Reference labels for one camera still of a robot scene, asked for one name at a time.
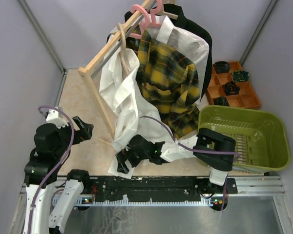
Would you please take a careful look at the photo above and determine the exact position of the beige wooden hanger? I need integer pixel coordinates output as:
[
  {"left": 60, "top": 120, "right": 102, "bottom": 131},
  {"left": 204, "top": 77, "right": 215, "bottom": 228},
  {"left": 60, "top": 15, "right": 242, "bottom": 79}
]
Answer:
[{"left": 117, "top": 23, "right": 130, "bottom": 76}]

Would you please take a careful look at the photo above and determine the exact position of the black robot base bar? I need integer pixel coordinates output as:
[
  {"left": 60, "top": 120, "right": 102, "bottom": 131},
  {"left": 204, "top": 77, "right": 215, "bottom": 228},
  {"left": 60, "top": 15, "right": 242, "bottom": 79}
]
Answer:
[{"left": 75, "top": 176, "right": 238, "bottom": 211}]

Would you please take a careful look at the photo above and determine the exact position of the black garment on rack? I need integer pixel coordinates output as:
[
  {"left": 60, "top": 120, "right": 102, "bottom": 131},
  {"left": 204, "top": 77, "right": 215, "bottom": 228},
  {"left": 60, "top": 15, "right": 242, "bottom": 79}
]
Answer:
[{"left": 124, "top": 3, "right": 213, "bottom": 98}]

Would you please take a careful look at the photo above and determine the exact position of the wooden clothes rack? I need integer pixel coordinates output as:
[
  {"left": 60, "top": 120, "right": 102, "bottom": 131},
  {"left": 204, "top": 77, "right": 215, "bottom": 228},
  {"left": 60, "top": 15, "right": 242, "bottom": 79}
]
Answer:
[{"left": 78, "top": 0, "right": 155, "bottom": 137}]

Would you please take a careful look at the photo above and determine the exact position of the orange compartment tray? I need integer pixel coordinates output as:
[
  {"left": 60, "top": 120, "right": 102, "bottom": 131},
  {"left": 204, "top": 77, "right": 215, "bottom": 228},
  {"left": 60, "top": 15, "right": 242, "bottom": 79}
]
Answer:
[{"left": 206, "top": 61, "right": 261, "bottom": 110}]

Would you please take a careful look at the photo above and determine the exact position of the beige hanger under black garment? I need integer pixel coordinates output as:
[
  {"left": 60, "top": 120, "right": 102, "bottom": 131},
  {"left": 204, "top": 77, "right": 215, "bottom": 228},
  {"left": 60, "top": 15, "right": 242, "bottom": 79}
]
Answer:
[{"left": 150, "top": 5, "right": 178, "bottom": 20}]

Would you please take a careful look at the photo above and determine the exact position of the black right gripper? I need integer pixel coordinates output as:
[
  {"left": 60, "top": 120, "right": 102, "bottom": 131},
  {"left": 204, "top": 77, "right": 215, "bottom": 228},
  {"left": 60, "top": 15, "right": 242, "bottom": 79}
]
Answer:
[{"left": 117, "top": 146, "right": 150, "bottom": 174}]

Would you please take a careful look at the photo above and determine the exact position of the pink plastic hanger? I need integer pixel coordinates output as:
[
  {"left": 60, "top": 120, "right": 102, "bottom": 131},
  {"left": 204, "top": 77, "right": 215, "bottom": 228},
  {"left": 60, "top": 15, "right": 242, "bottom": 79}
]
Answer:
[{"left": 129, "top": 14, "right": 162, "bottom": 39}]

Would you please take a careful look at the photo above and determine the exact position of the dark rolled sock top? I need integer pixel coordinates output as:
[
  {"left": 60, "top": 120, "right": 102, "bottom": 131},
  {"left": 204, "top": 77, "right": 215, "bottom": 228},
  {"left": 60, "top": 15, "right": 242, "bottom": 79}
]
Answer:
[{"left": 213, "top": 61, "right": 231, "bottom": 74}]

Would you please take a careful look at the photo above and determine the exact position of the green patterned rolled sock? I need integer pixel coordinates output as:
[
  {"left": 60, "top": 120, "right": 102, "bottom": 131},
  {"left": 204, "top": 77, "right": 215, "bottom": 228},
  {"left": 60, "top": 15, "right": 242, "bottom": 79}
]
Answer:
[{"left": 231, "top": 71, "right": 250, "bottom": 82}]

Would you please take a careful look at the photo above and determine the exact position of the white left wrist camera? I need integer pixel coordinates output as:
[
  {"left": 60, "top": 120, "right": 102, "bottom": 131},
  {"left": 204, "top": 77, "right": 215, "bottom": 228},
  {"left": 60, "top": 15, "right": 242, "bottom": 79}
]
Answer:
[{"left": 46, "top": 109, "right": 69, "bottom": 129}]

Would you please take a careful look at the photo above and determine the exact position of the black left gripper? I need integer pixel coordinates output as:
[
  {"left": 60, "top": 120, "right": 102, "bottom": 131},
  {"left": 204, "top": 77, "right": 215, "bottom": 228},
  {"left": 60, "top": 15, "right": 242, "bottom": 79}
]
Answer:
[{"left": 54, "top": 115, "right": 93, "bottom": 157}]

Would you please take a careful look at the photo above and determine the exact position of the dark rolled sock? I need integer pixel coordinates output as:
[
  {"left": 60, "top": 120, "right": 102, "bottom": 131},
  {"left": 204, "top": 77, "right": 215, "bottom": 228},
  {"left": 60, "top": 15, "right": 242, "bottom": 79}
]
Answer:
[
  {"left": 213, "top": 96, "right": 229, "bottom": 106},
  {"left": 223, "top": 81, "right": 240, "bottom": 96},
  {"left": 213, "top": 61, "right": 231, "bottom": 74}
]

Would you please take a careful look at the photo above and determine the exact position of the pink hanger on rack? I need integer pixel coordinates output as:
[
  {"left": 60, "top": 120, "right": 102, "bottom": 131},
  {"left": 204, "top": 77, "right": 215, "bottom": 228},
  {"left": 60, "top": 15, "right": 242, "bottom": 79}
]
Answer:
[{"left": 130, "top": 0, "right": 164, "bottom": 18}]

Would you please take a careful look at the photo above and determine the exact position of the white collared shirt on rack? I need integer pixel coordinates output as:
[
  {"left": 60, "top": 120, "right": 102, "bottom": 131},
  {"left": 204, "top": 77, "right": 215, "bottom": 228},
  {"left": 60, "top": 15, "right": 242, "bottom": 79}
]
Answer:
[{"left": 147, "top": 16, "right": 211, "bottom": 99}]

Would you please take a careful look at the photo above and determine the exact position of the green plastic laundry basket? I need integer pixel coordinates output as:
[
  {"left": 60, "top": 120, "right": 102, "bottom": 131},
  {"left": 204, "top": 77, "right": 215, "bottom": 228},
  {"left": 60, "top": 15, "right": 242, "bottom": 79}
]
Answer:
[{"left": 199, "top": 105, "right": 291, "bottom": 174}]

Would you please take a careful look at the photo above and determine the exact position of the dark rolled sock bottom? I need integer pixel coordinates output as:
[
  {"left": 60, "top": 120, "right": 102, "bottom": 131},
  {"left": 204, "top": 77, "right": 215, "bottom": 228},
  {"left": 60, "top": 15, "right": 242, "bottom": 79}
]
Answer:
[{"left": 213, "top": 96, "right": 229, "bottom": 106}]

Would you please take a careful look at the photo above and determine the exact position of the dark rolled sock middle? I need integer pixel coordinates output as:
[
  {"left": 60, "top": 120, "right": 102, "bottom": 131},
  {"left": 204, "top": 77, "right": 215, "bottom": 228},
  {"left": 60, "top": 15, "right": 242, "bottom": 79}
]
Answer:
[{"left": 223, "top": 81, "right": 240, "bottom": 96}]

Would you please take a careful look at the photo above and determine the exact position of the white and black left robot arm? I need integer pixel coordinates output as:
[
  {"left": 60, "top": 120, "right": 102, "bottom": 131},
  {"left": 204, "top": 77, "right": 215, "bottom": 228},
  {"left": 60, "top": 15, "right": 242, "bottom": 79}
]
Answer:
[{"left": 23, "top": 116, "right": 94, "bottom": 234}]

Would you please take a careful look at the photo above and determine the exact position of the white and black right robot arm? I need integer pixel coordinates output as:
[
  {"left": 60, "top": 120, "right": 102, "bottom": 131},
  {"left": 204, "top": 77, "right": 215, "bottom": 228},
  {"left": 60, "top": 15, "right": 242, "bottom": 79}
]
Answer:
[{"left": 116, "top": 128, "right": 238, "bottom": 193}]

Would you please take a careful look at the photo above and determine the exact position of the yellow black plaid shirt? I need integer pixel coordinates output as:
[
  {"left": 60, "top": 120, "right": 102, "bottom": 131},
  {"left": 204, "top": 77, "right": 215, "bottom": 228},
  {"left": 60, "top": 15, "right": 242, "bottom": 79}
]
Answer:
[{"left": 136, "top": 31, "right": 200, "bottom": 138}]

